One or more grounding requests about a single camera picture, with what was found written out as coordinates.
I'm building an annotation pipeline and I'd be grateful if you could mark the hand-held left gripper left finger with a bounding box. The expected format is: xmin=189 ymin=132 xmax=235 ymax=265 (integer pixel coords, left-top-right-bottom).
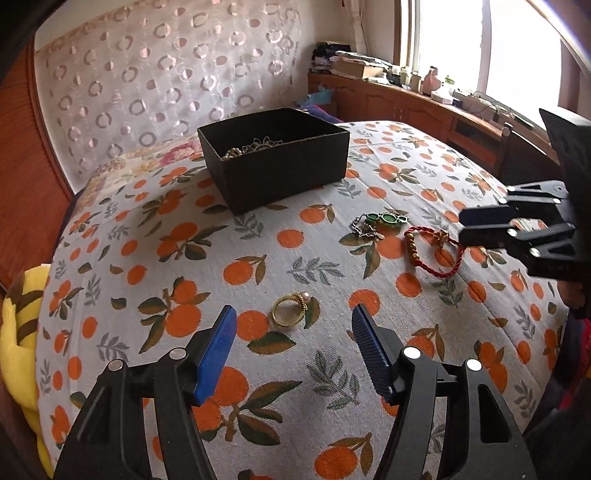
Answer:
xmin=53 ymin=305 xmax=238 ymax=480

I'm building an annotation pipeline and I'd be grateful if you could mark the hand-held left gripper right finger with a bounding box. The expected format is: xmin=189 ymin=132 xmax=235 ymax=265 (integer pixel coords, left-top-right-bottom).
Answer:
xmin=352 ymin=303 xmax=539 ymax=480

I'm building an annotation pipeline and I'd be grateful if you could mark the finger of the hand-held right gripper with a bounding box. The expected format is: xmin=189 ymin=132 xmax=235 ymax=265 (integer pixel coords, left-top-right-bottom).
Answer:
xmin=459 ymin=181 xmax=573 ymax=228
xmin=459 ymin=224 xmax=578 ymax=278

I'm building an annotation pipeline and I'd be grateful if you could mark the red cord bracelet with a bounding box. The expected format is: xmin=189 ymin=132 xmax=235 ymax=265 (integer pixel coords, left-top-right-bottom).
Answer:
xmin=404 ymin=225 xmax=468 ymax=278

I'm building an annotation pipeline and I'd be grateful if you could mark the gold pearl ring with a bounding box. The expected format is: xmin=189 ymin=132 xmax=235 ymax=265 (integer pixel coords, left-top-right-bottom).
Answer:
xmin=271 ymin=292 xmax=309 ymax=328

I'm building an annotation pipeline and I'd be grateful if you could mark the black square box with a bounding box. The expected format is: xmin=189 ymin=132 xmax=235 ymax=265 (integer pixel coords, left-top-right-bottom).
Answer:
xmin=198 ymin=107 xmax=350 ymax=216

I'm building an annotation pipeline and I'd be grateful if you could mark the ornate metal necklace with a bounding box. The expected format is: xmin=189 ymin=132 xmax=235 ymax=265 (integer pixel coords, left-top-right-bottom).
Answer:
xmin=221 ymin=136 xmax=284 ymax=161

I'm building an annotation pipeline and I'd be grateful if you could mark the white power strip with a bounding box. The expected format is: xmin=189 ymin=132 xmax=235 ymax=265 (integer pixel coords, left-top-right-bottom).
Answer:
xmin=452 ymin=90 xmax=509 ymax=121

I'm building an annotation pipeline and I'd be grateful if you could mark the orange fruit print blanket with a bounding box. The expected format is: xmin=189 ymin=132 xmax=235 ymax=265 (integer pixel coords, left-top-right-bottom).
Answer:
xmin=34 ymin=120 xmax=571 ymax=480

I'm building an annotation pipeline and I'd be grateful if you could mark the wooden cabinet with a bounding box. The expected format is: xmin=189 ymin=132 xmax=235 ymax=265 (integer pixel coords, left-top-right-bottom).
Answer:
xmin=307 ymin=71 xmax=561 ymax=185

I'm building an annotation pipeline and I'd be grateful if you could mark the window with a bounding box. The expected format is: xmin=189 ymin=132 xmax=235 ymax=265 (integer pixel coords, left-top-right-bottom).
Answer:
xmin=399 ymin=0 xmax=591 ymax=130

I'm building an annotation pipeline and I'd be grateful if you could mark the purple blanket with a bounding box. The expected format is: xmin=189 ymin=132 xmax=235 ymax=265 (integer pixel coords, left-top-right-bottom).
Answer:
xmin=305 ymin=104 xmax=345 ymax=125

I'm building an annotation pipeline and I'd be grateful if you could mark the yellow plush toy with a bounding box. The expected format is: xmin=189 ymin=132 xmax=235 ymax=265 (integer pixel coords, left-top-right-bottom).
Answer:
xmin=0 ymin=264 xmax=54 ymax=478

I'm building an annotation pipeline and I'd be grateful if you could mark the pile of books and papers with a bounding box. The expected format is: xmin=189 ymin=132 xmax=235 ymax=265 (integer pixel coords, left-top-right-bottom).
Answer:
xmin=311 ymin=41 xmax=393 ymax=80

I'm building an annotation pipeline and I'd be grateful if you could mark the teal paper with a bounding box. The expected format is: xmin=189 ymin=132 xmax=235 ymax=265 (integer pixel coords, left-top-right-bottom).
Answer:
xmin=300 ymin=88 xmax=333 ymax=109

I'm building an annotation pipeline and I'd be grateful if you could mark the floral bedsheet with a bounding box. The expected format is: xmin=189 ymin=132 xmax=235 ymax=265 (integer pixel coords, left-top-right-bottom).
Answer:
xmin=76 ymin=134 xmax=206 ymax=204

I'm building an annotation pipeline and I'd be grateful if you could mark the white window curtain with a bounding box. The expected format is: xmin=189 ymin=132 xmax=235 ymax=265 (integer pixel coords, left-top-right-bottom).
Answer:
xmin=344 ymin=0 xmax=370 ymax=51

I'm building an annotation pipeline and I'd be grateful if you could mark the brown slatted wardrobe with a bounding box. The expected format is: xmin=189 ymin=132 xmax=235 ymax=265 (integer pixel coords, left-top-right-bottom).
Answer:
xmin=0 ymin=41 xmax=75 ymax=296

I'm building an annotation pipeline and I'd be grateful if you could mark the circle patterned sheer curtain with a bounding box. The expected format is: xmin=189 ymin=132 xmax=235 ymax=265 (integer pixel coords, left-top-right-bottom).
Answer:
xmin=34 ymin=0 xmax=303 ymax=195

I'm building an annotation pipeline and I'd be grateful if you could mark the green stone bracelet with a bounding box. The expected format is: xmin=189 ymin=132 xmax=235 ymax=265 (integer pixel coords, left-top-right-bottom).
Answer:
xmin=349 ymin=210 xmax=410 ymax=238

